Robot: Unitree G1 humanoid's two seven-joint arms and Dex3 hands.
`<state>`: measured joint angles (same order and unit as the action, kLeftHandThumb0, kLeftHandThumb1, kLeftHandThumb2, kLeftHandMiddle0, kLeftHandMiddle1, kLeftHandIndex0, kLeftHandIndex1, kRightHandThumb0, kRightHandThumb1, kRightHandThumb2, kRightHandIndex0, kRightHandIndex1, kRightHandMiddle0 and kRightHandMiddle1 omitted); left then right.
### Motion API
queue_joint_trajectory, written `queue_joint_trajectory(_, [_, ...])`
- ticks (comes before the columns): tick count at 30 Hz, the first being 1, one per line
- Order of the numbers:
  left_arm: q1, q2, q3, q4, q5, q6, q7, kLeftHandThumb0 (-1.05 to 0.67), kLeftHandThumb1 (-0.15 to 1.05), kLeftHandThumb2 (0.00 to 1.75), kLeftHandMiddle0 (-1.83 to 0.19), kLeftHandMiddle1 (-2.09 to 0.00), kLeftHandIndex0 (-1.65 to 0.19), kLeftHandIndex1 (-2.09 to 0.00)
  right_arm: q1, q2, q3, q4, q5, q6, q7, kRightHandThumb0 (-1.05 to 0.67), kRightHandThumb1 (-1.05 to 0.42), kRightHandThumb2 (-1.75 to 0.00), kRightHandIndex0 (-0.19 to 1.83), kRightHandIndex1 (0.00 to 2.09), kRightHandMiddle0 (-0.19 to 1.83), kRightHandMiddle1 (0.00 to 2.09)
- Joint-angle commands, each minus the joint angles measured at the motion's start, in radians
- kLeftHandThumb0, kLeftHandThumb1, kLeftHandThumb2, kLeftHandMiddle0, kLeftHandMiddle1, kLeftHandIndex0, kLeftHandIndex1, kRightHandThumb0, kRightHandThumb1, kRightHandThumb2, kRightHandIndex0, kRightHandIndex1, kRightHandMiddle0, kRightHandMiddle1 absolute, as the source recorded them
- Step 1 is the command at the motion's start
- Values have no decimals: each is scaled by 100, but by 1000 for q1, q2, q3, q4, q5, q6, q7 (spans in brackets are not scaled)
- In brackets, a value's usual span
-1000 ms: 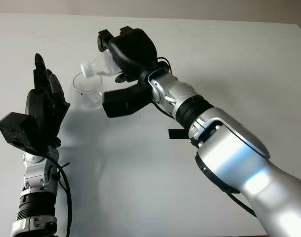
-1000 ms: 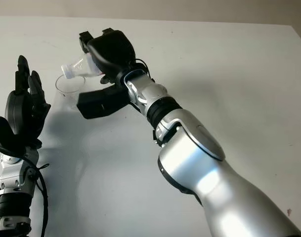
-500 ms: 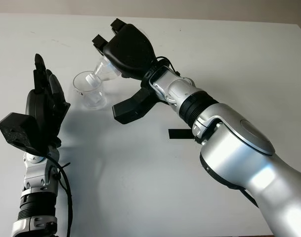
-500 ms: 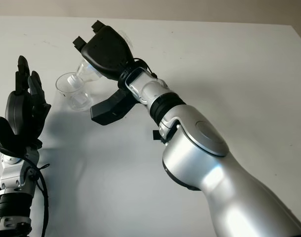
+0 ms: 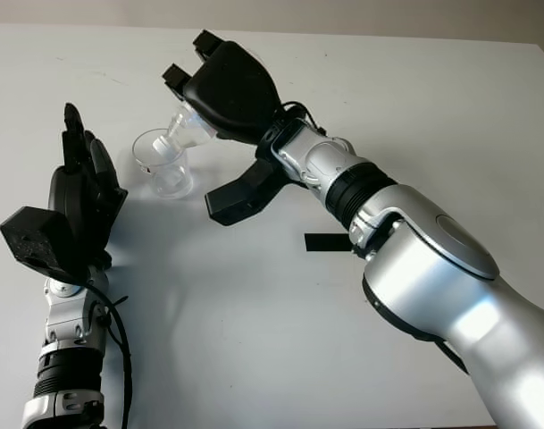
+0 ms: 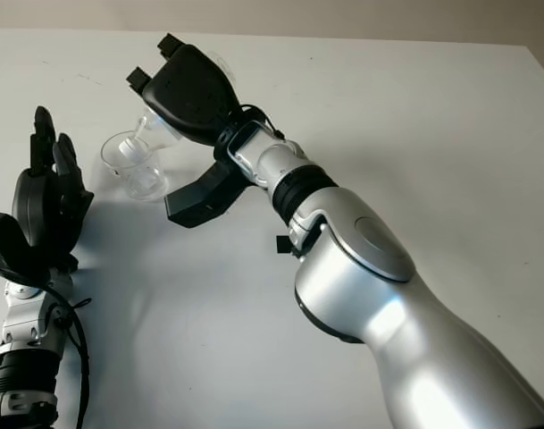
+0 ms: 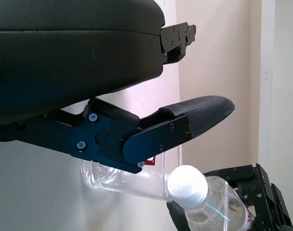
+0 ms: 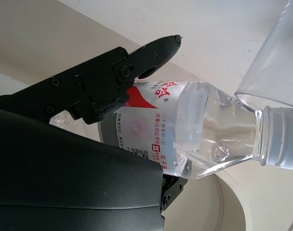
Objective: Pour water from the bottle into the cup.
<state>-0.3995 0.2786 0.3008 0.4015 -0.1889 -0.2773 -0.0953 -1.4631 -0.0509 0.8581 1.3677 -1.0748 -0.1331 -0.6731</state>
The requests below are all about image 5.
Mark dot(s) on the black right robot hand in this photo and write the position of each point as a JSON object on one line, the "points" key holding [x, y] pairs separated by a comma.
{"points": [[236, 89]]}

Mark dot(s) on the black tape strip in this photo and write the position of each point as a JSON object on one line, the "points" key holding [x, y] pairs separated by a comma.
{"points": [[325, 243]]}

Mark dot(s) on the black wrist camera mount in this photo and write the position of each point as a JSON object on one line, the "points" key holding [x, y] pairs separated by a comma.
{"points": [[240, 196], [35, 237]]}

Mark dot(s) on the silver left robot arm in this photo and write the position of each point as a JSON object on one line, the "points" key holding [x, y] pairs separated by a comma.
{"points": [[70, 339]]}

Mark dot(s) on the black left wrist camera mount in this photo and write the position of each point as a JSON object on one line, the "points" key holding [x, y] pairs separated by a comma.
{"points": [[35, 237]]}

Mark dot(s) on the clear plastic cup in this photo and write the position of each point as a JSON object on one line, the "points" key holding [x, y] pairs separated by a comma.
{"points": [[193, 129], [171, 179]]}

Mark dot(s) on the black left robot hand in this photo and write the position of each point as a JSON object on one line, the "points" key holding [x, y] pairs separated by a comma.
{"points": [[75, 196]]}

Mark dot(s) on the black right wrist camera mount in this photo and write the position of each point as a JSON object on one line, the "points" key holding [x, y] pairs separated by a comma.
{"points": [[240, 196]]}

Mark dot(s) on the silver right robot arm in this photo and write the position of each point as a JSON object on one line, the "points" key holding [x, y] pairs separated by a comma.
{"points": [[432, 277]]}

